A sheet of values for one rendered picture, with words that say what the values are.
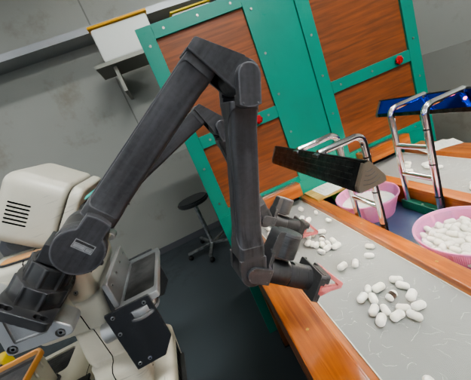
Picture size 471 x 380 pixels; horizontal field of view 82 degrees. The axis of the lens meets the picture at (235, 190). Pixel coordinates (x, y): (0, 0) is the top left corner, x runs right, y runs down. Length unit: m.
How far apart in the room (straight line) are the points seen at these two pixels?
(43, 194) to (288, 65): 1.20
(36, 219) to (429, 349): 0.84
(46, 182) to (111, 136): 2.78
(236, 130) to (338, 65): 1.18
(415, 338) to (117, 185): 0.70
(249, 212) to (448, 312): 0.53
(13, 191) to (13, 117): 3.03
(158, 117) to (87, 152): 3.02
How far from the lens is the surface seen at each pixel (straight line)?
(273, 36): 1.49
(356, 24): 1.71
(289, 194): 1.43
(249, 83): 0.47
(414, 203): 1.33
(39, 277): 0.53
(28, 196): 0.65
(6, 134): 3.70
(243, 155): 0.50
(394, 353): 0.76
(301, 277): 0.65
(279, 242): 0.60
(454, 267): 0.92
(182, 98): 0.47
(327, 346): 0.76
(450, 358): 0.76
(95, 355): 0.83
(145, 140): 0.46
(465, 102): 1.21
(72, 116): 3.49
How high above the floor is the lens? 1.34
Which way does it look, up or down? 16 degrees down
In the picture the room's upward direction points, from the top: 22 degrees counter-clockwise
